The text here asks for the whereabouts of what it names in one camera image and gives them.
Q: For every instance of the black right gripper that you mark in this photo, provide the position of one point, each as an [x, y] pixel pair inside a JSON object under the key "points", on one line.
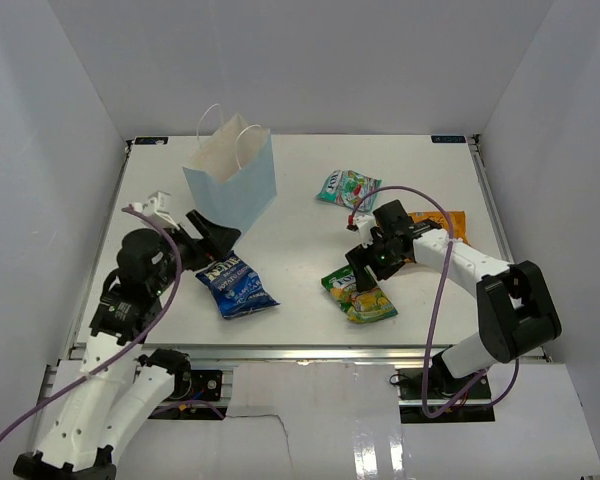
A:
{"points": [[360, 258]]}

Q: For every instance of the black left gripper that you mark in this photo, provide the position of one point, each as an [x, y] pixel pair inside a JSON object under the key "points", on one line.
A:
{"points": [[217, 239]]}

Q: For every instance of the green Fox's candy bag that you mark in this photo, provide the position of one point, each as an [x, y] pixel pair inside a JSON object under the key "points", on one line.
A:
{"points": [[360, 307]]}

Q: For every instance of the blue Kettle chips bag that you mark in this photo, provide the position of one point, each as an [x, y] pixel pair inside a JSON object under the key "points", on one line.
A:
{"points": [[236, 288]]}

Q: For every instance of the teal Fox's mint candy bag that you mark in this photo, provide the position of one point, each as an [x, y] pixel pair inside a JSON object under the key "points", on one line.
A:
{"points": [[350, 189]]}

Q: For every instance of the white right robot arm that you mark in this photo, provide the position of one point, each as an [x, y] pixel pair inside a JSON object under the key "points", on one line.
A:
{"points": [[515, 311]]}

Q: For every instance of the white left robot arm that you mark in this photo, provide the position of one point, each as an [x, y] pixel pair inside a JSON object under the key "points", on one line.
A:
{"points": [[119, 387]]}

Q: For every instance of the light blue paper bag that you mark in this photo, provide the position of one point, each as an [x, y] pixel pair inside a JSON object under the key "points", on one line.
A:
{"points": [[231, 174]]}

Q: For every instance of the orange Kettle chips bag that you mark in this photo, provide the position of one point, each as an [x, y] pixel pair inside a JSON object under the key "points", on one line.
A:
{"points": [[429, 220]]}

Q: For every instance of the white front cover sheet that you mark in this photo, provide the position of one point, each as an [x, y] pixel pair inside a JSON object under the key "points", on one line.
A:
{"points": [[337, 421]]}

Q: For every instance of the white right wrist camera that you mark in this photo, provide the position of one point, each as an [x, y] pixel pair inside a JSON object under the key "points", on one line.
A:
{"points": [[362, 225]]}

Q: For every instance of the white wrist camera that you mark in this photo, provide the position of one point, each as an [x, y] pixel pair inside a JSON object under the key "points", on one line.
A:
{"points": [[362, 225], [156, 211]]}

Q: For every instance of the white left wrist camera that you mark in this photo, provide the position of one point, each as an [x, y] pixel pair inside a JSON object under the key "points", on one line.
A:
{"points": [[156, 211]]}

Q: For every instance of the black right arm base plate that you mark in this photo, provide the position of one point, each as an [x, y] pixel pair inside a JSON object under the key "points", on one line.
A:
{"points": [[409, 383]]}

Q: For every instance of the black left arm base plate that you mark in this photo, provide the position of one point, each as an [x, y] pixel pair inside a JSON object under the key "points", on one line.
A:
{"points": [[202, 385]]}

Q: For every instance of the aluminium front frame rail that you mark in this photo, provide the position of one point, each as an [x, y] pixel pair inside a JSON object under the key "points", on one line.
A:
{"points": [[200, 353]]}

